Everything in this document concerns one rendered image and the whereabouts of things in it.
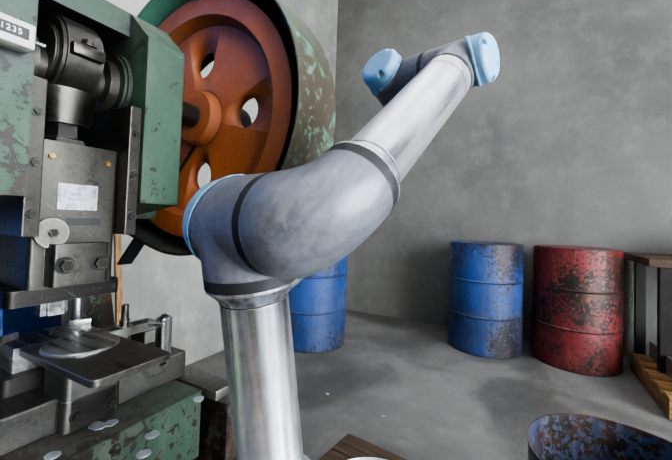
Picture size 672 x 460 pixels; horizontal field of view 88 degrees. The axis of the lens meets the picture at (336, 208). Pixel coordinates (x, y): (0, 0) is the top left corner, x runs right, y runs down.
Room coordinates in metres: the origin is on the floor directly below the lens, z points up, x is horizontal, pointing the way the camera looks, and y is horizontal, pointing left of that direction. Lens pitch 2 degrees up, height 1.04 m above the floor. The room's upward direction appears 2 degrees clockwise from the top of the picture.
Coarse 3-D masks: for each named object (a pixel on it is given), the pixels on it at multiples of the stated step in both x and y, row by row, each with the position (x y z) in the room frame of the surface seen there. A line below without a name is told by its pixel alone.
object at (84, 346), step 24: (72, 336) 0.71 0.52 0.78; (96, 336) 0.72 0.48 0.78; (120, 336) 0.74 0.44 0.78; (48, 360) 0.61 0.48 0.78; (72, 360) 0.61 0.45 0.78; (96, 360) 0.62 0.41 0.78; (120, 360) 0.62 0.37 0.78; (144, 360) 0.62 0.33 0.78; (48, 384) 0.64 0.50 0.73; (72, 384) 0.62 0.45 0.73; (96, 384) 0.55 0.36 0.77; (72, 408) 0.63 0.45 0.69; (96, 408) 0.66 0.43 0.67
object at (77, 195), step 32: (64, 160) 0.68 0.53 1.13; (96, 160) 0.73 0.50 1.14; (64, 192) 0.68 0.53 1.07; (96, 192) 0.73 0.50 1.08; (64, 224) 0.67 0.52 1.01; (96, 224) 0.73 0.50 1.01; (0, 256) 0.69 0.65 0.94; (32, 256) 0.64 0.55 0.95; (64, 256) 0.66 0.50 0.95; (96, 256) 0.71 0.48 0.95; (32, 288) 0.64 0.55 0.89
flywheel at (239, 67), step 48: (192, 0) 1.04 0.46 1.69; (240, 0) 0.95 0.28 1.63; (192, 48) 1.09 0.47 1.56; (240, 48) 0.99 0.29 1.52; (288, 48) 0.89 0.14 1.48; (192, 96) 1.03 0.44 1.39; (240, 96) 0.99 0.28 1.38; (288, 96) 0.87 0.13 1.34; (192, 144) 1.06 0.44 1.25; (240, 144) 0.99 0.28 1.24; (288, 144) 0.88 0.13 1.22; (192, 192) 1.07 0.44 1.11
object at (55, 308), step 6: (66, 300) 0.75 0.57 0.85; (36, 306) 0.72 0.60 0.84; (42, 306) 0.71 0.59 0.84; (48, 306) 0.72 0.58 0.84; (54, 306) 0.73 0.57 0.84; (60, 306) 0.73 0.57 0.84; (66, 306) 0.75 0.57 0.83; (36, 312) 0.72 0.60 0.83; (42, 312) 0.71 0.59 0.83; (48, 312) 0.72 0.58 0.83; (54, 312) 0.73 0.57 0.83; (60, 312) 0.74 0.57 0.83
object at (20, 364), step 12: (24, 336) 0.72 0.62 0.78; (36, 336) 0.72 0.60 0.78; (48, 336) 0.72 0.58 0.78; (60, 336) 0.73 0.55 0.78; (0, 348) 0.68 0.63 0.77; (12, 348) 0.66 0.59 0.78; (0, 360) 0.67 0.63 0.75; (12, 360) 0.65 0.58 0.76; (24, 360) 0.67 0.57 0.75; (12, 372) 0.65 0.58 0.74
